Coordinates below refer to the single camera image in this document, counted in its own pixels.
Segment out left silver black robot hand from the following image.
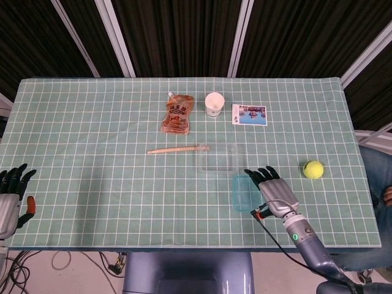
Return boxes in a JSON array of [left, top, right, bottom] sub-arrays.
[[0, 164, 37, 240]]

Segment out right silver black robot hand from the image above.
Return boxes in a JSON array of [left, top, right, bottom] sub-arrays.
[[244, 165, 300, 220]]

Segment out blue plastic lid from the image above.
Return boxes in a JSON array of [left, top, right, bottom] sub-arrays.
[[232, 174, 263, 213]]

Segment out clear plastic container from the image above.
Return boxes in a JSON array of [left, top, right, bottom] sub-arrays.
[[196, 142, 239, 175]]

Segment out yellow tennis ball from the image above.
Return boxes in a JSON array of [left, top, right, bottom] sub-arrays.
[[303, 160, 325, 179]]

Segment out blue photo card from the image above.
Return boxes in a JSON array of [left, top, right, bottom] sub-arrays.
[[231, 104, 268, 127]]

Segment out green checkered tablecloth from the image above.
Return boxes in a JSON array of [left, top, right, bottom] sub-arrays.
[[0, 76, 384, 254]]

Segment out person's blue jeans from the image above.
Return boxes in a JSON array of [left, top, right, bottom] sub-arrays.
[[332, 143, 392, 273]]

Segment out wooden stick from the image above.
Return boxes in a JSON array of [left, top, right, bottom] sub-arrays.
[[146, 145, 211, 155]]

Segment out white paper cup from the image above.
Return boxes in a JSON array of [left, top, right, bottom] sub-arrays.
[[205, 92, 225, 118]]

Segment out black chair caster wheel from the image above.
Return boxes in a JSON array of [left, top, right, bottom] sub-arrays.
[[358, 268, 374, 285]]

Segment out black power plug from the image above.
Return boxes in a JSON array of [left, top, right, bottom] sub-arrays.
[[108, 252, 127, 274]]

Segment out blue-grey robot torso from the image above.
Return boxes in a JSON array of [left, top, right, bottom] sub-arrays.
[[122, 251, 255, 294]]

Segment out brown sauce pouch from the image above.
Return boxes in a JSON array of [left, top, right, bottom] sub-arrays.
[[160, 91, 195, 135]]

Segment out black pleated curtain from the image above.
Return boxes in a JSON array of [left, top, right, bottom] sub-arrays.
[[0, 0, 392, 132]]

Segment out black cable with elbow plug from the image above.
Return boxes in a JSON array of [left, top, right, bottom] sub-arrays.
[[250, 207, 353, 287]]

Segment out black floor cable bundle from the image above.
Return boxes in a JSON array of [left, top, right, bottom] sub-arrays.
[[0, 250, 35, 294]]

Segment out white frame piece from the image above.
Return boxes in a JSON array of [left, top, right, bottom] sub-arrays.
[[0, 92, 13, 118]]

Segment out white metal frame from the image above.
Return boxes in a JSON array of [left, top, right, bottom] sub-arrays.
[[354, 123, 392, 145]]

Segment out thin white frame post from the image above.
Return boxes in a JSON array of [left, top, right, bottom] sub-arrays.
[[50, 0, 101, 78]]

